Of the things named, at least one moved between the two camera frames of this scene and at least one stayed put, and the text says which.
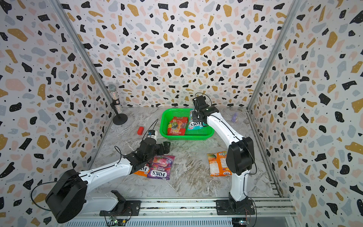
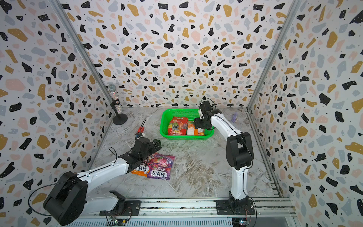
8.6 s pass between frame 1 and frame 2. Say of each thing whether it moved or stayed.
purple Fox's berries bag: stayed
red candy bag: stayed
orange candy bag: moved
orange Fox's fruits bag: stayed
